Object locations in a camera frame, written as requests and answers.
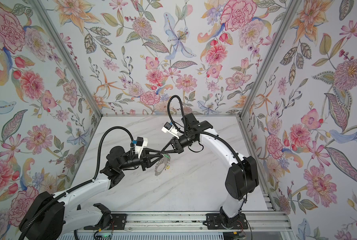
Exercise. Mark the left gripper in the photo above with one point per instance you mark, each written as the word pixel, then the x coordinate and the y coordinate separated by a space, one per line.
pixel 141 160

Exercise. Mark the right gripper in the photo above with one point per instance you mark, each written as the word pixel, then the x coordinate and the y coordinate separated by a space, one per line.
pixel 178 143

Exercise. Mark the metal keyring disc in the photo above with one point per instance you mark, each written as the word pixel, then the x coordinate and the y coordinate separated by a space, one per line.
pixel 161 165

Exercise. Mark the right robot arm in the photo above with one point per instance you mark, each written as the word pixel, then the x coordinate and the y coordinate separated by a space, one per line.
pixel 242 176

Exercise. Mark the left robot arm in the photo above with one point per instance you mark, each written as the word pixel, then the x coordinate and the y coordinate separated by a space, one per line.
pixel 52 215

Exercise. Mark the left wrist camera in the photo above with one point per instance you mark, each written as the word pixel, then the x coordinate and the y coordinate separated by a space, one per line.
pixel 138 145

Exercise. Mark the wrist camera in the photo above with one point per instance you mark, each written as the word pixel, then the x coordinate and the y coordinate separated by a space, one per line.
pixel 169 128
pixel 138 145

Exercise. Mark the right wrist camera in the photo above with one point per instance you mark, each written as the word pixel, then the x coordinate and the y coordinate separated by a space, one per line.
pixel 169 128

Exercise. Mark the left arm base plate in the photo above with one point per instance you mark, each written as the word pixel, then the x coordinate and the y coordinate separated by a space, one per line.
pixel 112 222

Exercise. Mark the aluminium front rail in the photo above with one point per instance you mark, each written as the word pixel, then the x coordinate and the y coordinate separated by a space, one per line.
pixel 263 225

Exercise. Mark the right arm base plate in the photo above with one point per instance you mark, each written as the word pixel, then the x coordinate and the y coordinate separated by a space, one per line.
pixel 220 221

